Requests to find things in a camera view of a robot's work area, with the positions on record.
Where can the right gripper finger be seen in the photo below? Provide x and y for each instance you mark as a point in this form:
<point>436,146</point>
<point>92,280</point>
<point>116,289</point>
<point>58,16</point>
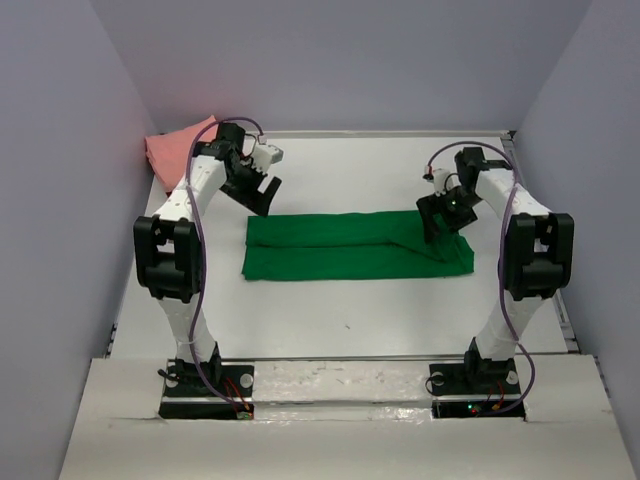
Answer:
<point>428,209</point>
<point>460,218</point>

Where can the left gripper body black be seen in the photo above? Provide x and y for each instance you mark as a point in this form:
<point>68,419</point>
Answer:
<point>248,175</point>

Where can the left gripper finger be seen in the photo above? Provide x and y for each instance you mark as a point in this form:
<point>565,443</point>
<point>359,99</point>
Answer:
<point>249,197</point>
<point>268,195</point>

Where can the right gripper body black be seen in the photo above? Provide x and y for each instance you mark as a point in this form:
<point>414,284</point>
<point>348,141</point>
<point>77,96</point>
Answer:
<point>458,198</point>

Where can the green t shirt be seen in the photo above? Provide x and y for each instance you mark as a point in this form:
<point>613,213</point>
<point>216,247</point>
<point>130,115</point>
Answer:
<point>385,245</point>

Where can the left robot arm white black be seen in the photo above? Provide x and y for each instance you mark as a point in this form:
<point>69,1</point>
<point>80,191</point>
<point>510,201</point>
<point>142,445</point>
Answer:
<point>169,245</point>

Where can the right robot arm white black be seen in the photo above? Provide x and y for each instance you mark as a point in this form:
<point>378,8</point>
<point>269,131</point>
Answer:
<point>535,260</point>

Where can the pink folded t shirt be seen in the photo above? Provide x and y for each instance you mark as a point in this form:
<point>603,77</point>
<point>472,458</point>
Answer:
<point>167,153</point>

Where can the white cardboard front cover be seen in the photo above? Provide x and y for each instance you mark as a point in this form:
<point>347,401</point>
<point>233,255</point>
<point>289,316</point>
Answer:
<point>345,420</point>

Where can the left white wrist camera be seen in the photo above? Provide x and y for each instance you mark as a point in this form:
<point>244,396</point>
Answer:
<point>264,156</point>

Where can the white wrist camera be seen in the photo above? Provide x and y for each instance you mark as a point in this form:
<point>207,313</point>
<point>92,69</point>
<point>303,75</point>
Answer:
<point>264,156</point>
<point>440,178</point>

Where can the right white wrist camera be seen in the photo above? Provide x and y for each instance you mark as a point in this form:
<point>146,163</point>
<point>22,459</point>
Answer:
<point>440,178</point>

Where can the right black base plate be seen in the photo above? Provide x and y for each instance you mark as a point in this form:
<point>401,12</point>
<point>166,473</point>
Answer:
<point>475,395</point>

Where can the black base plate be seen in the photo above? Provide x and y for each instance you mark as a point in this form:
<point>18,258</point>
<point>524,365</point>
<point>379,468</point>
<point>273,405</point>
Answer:
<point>475,395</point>
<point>186,397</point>

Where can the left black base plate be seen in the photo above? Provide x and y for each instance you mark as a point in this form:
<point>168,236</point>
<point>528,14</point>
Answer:
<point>186,397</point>

